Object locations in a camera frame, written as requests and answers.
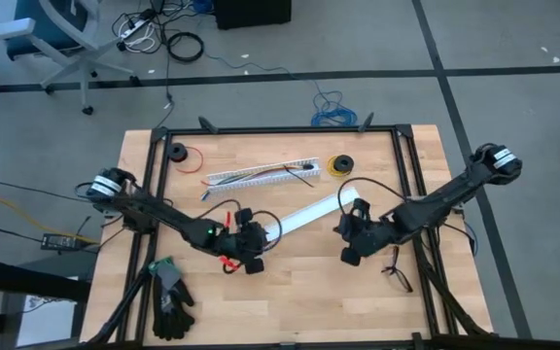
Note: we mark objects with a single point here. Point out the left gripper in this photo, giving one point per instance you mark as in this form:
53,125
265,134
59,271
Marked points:
247,242

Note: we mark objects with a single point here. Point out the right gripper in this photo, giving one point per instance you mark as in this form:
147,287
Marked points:
370,233

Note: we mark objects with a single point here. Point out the white raceway cover strip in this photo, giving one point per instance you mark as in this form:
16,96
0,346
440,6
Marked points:
319,211

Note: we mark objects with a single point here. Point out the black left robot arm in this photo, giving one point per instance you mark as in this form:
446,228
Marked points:
163,216

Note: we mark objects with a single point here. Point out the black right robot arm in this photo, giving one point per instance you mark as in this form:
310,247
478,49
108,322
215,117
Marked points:
455,194

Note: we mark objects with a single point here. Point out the black eyeglasses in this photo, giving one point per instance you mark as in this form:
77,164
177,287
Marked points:
396,257

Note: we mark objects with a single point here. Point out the black glove green cuff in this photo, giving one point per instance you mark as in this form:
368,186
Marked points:
165,277

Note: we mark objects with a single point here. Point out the black work glove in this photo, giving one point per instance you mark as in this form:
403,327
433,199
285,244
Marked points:
173,325

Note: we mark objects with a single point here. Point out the black power adapter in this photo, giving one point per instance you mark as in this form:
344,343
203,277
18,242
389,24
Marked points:
59,241

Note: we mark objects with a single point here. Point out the black box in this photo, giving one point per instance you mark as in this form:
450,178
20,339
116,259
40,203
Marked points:
251,12

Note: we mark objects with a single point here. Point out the dark desk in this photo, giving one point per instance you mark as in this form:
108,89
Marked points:
17,282

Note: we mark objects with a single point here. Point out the white power strip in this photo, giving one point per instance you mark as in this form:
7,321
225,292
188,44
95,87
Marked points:
136,26

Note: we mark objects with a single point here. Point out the white office chair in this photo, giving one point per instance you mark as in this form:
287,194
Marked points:
80,53

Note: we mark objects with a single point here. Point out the black aluminium table frame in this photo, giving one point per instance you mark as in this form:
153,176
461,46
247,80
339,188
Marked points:
280,129

